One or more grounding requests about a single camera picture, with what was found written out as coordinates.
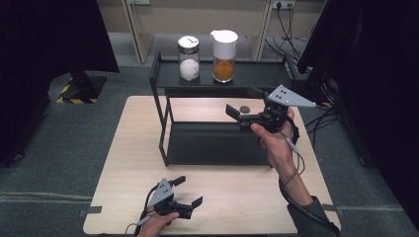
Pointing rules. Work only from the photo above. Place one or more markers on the light wooden desk frame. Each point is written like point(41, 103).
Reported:
point(158, 19)

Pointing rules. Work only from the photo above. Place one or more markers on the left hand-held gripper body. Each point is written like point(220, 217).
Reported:
point(162, 194)

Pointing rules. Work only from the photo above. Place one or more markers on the person's left hand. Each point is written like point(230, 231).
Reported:
point(156, 225)

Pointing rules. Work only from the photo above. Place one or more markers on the person's right hand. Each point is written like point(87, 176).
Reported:
point(278, 148)

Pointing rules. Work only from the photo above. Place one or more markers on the dark round table grommet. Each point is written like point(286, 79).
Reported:
point(245, 109)

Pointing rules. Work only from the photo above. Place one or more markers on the grey tape piece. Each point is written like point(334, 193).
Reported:
point(333, 208)
point(90, 210)

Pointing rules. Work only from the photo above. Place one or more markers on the glass jar with metal lid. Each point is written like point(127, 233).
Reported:
point(189, 62)

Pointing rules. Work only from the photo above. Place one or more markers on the glass jar with white lid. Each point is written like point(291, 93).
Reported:
point(224, 56)

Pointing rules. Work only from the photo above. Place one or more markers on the black curtain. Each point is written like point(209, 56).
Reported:
point(372, 65)
point(49, 39)

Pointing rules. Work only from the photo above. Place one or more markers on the black metal rack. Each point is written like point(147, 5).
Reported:
point(210, 143)

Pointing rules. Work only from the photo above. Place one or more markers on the white wall power outlet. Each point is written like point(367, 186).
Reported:
point(283, 4)

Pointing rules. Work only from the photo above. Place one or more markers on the black stand base striped tape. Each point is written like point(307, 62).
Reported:
point(85, 87)
point(321, 98)

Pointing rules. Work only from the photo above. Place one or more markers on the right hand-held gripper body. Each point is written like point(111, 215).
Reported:
point(286, 98)

